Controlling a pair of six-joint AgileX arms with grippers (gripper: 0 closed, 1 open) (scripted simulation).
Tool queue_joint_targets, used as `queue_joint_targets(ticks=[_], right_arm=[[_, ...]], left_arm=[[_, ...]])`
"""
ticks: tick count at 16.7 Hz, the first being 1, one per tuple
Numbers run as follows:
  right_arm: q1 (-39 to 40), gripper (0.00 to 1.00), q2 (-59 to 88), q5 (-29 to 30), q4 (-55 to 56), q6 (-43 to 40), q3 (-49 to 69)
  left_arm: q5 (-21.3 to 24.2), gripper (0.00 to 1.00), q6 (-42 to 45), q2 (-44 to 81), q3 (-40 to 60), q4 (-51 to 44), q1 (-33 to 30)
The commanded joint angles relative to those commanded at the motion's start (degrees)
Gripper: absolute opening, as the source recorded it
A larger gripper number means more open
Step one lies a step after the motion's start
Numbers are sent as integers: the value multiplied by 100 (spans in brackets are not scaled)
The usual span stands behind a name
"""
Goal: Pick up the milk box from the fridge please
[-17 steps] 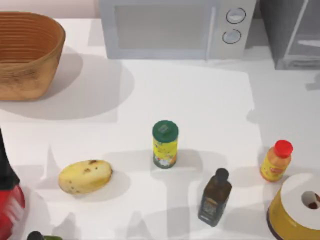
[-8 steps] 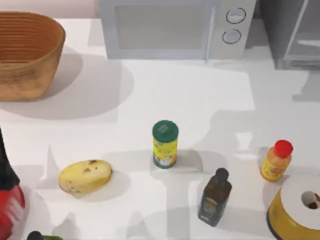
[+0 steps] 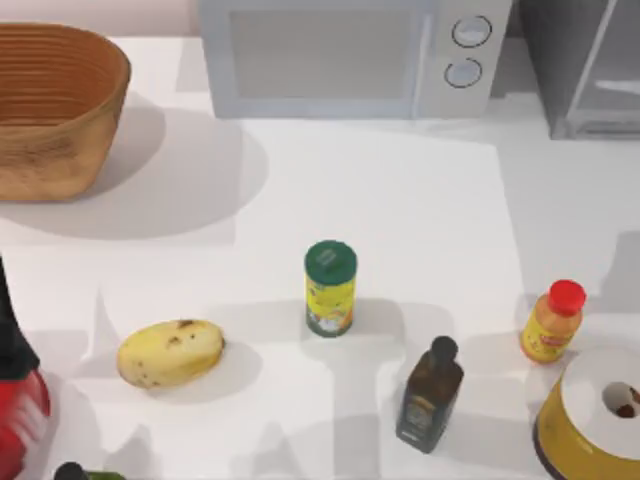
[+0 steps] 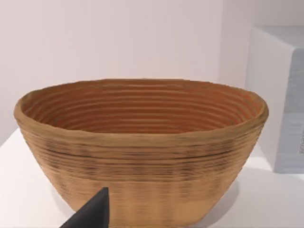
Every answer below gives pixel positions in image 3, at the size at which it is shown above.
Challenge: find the dark green bottle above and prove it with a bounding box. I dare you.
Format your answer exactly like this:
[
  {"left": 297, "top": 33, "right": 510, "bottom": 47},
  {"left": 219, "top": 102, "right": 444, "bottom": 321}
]
[{"left": 395, "top": 335, "right": 465, "bottom": 455}]

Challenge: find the brown woven basket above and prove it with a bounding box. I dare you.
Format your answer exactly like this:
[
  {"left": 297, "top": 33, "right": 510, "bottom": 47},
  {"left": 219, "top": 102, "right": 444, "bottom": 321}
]
[{"left": 0, "top": 23, "right": 132, "bottom": 203}]

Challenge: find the red bottle with black cap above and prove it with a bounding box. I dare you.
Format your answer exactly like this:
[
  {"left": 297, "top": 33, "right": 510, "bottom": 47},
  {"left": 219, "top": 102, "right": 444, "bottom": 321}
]
[{"left": 0, "top": 255, "right": 52, "bottom": 480}]

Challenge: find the yellow bottle with red cap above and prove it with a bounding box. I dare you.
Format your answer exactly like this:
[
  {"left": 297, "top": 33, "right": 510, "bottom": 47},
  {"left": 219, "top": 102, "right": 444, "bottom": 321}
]
[{"left": 520, "top": 279, "right": 587, "bottom": 366}]

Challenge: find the yellow and white round container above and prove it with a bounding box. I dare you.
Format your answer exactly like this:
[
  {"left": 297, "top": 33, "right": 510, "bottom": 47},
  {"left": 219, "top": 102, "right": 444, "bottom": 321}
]
[{"left": 531, "top": 344, "right": 640, "bottom": 480}]

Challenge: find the yellow bread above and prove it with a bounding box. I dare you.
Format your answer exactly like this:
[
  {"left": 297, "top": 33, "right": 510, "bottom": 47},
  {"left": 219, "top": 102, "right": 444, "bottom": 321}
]
[{"left": 117, "top": 319, "right": 226, "bottom": 390}]

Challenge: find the pale microwave oven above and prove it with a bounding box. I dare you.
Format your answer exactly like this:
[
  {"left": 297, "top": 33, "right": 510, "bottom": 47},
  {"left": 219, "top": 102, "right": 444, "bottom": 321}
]
[{"left": 197, "top": 0, "right": 514, "bottom": 121}]

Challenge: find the yellow can with green lid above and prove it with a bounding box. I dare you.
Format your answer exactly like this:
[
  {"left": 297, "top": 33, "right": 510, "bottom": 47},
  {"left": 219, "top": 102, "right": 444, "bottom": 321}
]
[{"left": 304, "top": 240, "right": 359, "bottom": 339}]

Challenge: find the microwave knob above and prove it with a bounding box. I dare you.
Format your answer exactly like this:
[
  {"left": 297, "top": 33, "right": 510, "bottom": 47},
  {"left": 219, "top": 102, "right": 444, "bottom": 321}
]
[
  {"left": 443, "top": 56, "right": 484, "bottom": 90},
  {"left": 451, "top": 14, "right": 494, "bottom": 48}
]

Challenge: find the green bottle with black cap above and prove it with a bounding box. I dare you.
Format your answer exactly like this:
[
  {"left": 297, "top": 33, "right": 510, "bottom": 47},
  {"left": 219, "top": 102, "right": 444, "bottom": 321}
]
[{"left": 53, "top": 461, "right": 127, "bottom": 480}]

